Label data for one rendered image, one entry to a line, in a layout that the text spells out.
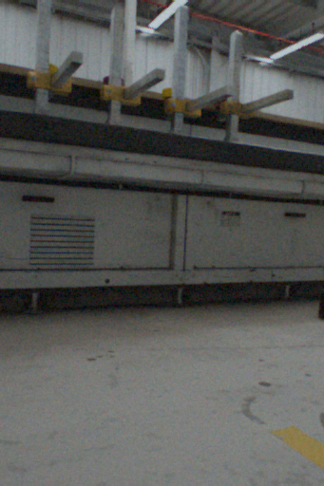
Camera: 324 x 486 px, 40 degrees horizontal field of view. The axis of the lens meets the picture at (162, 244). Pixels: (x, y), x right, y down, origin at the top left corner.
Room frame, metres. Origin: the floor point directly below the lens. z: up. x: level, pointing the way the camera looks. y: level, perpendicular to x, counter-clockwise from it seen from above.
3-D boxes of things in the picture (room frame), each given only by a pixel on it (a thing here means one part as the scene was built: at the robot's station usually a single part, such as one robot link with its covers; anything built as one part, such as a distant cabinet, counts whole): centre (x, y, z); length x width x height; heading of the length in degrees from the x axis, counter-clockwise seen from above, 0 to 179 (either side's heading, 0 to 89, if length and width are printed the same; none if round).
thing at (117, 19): (1.57, 0.19, 0.87); 0.04 x 0.04 x 0.48; 26
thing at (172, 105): (1.69, -0.05, 0.81); 0.14 x 0.06 x 0.05; 116
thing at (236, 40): (1.80, -0.26, 0.90); 0.04 x 0.04 x 0.48; 26
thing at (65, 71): (1.42, 0.35, 0.81); 0.43 x 0.03 x 0.04; 26
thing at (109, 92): (1.58, 0.17, 0.81); 0.14 x 0.06 x 0.05; 116
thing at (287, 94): (1.75, -0.32, 0.83); 0.43 x 0.03 x 0.04; 26
